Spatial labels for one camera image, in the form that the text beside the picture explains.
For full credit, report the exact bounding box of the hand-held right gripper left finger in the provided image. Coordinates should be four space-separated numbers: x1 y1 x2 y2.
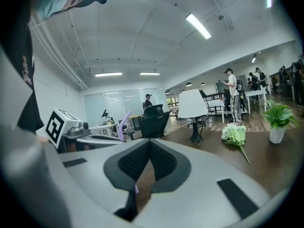
58 138 151 228

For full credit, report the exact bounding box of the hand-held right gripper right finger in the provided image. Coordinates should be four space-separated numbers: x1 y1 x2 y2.
136 138 273 228

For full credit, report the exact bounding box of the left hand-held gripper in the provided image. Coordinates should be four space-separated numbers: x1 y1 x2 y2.
44 107 124 153

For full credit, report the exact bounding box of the pink plastic straw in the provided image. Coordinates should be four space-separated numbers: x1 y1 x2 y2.
118 110 140 195

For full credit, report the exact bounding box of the black monitor on arm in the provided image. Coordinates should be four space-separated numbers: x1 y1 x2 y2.
101 109 116 125

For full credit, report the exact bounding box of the person's left forearm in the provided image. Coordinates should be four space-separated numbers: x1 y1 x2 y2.
36 134 51 144

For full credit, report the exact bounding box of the white desk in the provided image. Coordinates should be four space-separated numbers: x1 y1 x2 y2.
89 122 119 138

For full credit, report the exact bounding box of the black office chair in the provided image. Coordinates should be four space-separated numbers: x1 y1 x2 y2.
139 104 171 140
123 121 136 141

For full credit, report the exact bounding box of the round wooden table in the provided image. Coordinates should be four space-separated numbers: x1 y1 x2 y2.
128 114 143 131

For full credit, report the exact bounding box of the white flower bouquet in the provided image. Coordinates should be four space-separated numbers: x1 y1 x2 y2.
221 123 251 164

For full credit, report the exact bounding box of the table with patterned cloth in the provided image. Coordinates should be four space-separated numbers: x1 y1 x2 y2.
168 101 180 118

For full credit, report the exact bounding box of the white shade table lamp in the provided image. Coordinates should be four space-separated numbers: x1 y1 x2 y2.
177 88 209 143

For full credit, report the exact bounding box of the white table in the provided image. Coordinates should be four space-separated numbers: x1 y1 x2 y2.
244 90 268 115
206 99 226 124

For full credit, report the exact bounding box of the green plant in white pot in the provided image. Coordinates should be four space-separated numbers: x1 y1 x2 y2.
263 100 300 144

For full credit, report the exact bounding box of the person's black t-shirt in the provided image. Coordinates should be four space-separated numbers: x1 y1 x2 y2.
0 0 45 134

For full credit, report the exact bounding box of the person's blue face mask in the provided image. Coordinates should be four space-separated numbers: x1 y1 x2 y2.
35 0 73 20

